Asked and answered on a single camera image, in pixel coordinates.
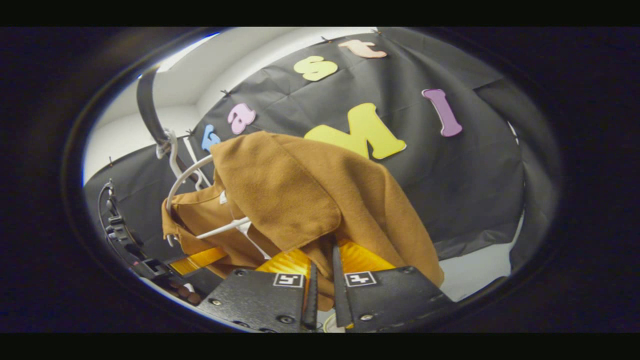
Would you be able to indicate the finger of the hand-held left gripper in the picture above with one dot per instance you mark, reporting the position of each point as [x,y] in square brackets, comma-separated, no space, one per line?
[200,260]

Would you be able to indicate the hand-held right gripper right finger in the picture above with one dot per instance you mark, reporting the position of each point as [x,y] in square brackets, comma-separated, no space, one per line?
[390,300]

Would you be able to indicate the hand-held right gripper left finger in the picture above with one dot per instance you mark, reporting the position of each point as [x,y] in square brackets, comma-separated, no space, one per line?
[260,305]

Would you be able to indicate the round cream laundry hamper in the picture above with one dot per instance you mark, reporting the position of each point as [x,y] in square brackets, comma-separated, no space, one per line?
[327,322]

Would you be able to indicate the brown shirt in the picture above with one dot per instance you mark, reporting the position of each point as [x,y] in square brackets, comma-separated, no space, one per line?
[300,200]

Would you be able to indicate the white plastic hanger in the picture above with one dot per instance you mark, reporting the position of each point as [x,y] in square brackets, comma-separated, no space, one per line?
[198,170]
[177,185]

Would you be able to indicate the black clothes rack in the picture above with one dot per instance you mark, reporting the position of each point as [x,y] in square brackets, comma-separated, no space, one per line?
[148,110]

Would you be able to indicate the black backdrop cloth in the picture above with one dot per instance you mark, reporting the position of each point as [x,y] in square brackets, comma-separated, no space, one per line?
[450,190]

